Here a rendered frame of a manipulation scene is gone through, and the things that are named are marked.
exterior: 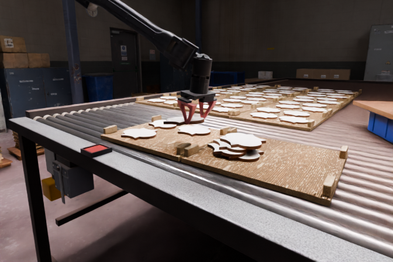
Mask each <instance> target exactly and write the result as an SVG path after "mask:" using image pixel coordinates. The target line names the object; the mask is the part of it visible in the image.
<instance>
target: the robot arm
mask: <svg viewBox="0 0 393 262"><path fill-rule="evenodd" d="M75 1H76V2H78V3H79V4H80V5H82V6H83V7H85V8H86V9H88V10H90V11H93V12H95V11H96V9H97V7H98V6H100V7H101V8H103V9H104V10H106V11H107V12H109V13H110V14H112V15H113V16H114V17H116V18H118V19H119V20H120V21H122V22H123V23H124V24H126V25H128V26H129V27H130V28H132V29H133V30H135V31H136V32H138V33H139V34H140V35H142V36H143V37H145V38H146V39H147V40H148V41H150V42H151V43H152V44H153V45H154V46H155V47H156V49H157V50H158V51H160V52H161V53H163V56H164V57H165V58H167V59H169V65H170V66H172V67H174V68H175V69H177V70H179V69H180V70H182V71H184V72H185V70H186V69H187V67H188V65H189V63H191V64H192V74H191V85H190V89H189V90H185V91H181V93H180V95H181V96H182V97H178V98H177V102H178V105H179V107H180V110H181V112H182V115H183V117H184V121H185V123H186V124H188V125H189V123H190V121H191V119H192V116H193V114H194V112H195V110H196V108H197V105H196V104H193V103H192V101H191V100H190V99H192V100H195V101H196V99H198V102H199V111H200V116H201V118H204V120H205V118H206V117H207V115H208V113H209V112H210V111H211V109H212V108H213V107H214V105H215V104H216V103H217V98H214V97H216V93H215V92H212V91H209V90H208V88H209V79H210V74H211V66H212V59H210V58H209V56H208V55H206V54H198V53H197V50H198V49H199V47H197V46H196V45H194V44H192V43H191V42H189V41H188V40H186V39H184V38H182V39H181V38H179V37H178V36H176V35H175V34H173V33H171V32H169V31H166V30H163V29H161V28H160V27H158V26H157V25H155V24H154V23H152V22H151V21H149V20H148V19H146V18H145V17H144V16H142V15H141V14H139V13H138V12H136V11H135V10H133V9H132V8H130V7H129V6H127V5H126V4H124V3H123V2H122V1H120V0H75ZM194 49H195V50H194ZM193 51H194V52H193ZM192 52H193V54H192ZM191 54H192V56H191V57H190V55H191ZM189 57H190V59H189ZM187 61H188V62H187ZM186 62H187V64H186ZM185 64H186V65H185ZM184 66H185V67H184ZM204 103H208V104H209V106H208V108H207V110H206V112H205V114H204V111H203V109H204ZM185 106H187V107H188V108H189V115H188V118H187V115H186V111H185Z"/></svg>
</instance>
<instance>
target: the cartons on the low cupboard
mask: <svg viewBox="0 0 393 262"><path fill-rule="evenodd" d="M49 67H50V59H49V54H47V53H43V54H37V53H27V51H26V46H25V40H24V38H23V37H13V36H3V35H0V68H49Z"/></svg>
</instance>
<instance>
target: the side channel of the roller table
mask: <svg viewBox="0 0 393 262"><path fill-rule="evenodd" d="M286 79H287V78H276V79H271V80H262V81H253V82H244V83H239V84H237V86H243V85H245V83H248V85H253V84H262V83H265V82H273V81H281V80H286ZM231 85H236V84H230V85H221V86H216V87H217V89H218V87H222V89H223V88H231ZM212 88H213V87H209V88H208V90H209V91H210V90H212ZM175 92H176V93H177V95H180V93H181V91H175ZM175 92H166V93H162V94H153V95H143V97H144V100H146V99H154V98H160V97H162V96H163V94H169V96H171V93H175ZM137 97H142V96H135V97H130V98H121V99H112V100H107V101H98V102H89V103H84V104H75V105H66V106H57V107H52V108H43V109H34V110H29V111H25V113H26V117H27V118H29V119H33V118H34V117H35V116H39V117H43V116H44V115H50V116H51V115H52V114H55V113H57V114H61V113H63V112H67V113H69V112H71V111H75V112H76V111H78V110H83V111H84V110H85V109H92V108H99V107H106V106H112V105H119V104H126V103H131V102H135V101H137V100H136V98H137Z"/></svg>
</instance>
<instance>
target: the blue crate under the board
mask: <svg viewBox="0 0 393 262"><path fill-rule="evenodd" d="M368 111H369V110H368ZM369 112H370V117H369V121H368V130H369V131H371V132H373V133H375V134H376V135H378V136H380V137H382V138H383V139H385V140H387V141H389V142H391V143H393V120H392V119H390V118H387V117H385V116H382V115H379V114H377V113H374V112H372V111H369Z"/></svg>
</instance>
